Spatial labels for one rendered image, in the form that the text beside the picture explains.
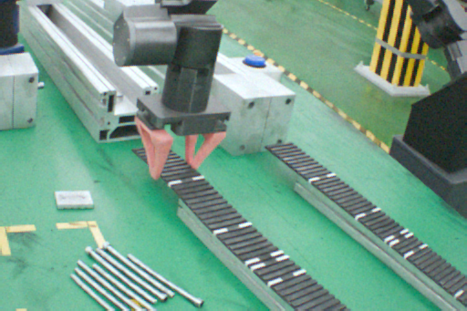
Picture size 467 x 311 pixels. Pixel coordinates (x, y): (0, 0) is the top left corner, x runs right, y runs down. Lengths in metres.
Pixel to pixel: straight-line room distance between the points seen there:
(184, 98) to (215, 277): 0.21
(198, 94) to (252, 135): 0.23
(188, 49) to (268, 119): 0.27
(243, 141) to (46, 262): 0.41
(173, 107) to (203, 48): 0.08
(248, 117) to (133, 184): 0.21
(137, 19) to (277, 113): 0.35
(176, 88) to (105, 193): 0.17
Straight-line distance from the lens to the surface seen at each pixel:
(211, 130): 0.69
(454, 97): 1.02
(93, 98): 0.85
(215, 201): 0.68
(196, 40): 0.64
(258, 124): 0.87
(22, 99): 0.87
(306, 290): 0.58
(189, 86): 0.66
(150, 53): 0.61
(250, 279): 0.61
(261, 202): 0.77
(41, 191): 0.73
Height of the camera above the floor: 1.18
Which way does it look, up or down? 25 degrees down
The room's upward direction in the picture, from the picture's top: 11 degrees clockwise
